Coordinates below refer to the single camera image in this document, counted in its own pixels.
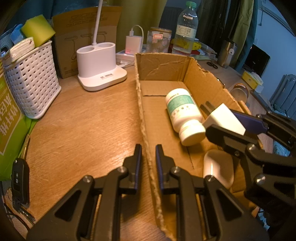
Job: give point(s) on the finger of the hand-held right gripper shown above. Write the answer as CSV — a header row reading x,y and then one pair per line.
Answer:
x,y
252,124
231,141

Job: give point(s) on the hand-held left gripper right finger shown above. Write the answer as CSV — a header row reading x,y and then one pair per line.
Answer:
x,y
159,166

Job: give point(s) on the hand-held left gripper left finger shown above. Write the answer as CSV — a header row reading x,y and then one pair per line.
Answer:
x,y
138,166

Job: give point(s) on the white charger plug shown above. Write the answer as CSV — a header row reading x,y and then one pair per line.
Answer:
x,y
224,118

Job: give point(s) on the white earbuds case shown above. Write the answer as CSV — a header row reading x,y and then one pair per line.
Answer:
x,y
218,166

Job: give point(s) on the corrugated cardboard box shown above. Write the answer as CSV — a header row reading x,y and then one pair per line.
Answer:
x,y
157,115

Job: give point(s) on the white pill bottle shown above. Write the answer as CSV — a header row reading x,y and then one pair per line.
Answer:
x,y
182,111

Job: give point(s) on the teal clothes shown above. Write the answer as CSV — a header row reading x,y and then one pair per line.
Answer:
x,y
282,148

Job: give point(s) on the yellow tissue box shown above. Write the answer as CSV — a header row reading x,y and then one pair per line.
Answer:
x,y
252,81

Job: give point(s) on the grey headboard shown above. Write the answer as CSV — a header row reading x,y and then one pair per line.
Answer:
x,y
284,92

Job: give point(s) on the black monitor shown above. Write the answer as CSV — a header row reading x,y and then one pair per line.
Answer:
x,y
257,60

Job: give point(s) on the stainless steel tumbler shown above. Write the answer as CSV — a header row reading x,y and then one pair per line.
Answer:
x,y
226,54

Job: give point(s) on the red book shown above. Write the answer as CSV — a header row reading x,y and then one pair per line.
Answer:
x,y
197,52

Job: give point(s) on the yellow wipes pack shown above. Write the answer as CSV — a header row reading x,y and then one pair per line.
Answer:
x,y
196,45

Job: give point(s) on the yellow-green curtain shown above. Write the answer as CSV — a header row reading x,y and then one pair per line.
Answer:
x,y
138,14
245,23

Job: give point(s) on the white desk lamp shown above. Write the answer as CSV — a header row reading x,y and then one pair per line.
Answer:
x,y
101,69

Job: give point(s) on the white power strip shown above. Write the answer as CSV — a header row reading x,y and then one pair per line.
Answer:
x,y
124,58

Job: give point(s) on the clear plastic water bottle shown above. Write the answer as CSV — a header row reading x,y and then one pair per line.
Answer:
x,y
186,30

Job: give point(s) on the black car key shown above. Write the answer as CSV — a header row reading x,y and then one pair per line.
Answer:
x,y
20,178

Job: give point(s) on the glass jar with gold lid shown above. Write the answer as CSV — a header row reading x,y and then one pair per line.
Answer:
x,y
161,29

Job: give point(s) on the green paper cup package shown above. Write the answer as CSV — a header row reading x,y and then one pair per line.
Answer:
x,y
11,129

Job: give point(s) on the white woven plastic basket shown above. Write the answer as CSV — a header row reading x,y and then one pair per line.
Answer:
x,y
32,83

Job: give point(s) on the brown printed carton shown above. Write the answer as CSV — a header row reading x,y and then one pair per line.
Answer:
x,y
69,34

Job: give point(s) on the white paper packet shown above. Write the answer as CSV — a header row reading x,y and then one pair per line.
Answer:
x,y
22,47

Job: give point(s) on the yellow-green sponge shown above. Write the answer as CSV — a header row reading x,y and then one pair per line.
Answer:
x,y
38,30

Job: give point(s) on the teal curtain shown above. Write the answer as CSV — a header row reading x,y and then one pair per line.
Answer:
x,y
69,4

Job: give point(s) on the blue packet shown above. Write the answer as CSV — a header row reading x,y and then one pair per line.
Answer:
x,y
17,34

